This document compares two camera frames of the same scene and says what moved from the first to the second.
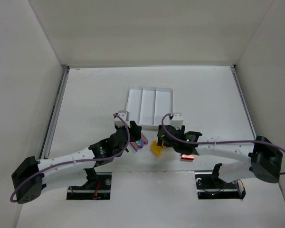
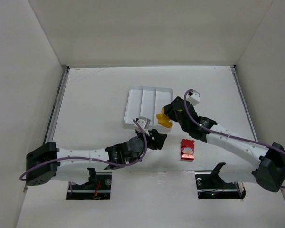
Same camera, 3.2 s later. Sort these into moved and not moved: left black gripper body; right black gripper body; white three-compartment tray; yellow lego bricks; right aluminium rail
Moved: yellow lego bricks; right black gripper body; left black gripper body
Not moved: right aluminium rail; white three-compartment tray
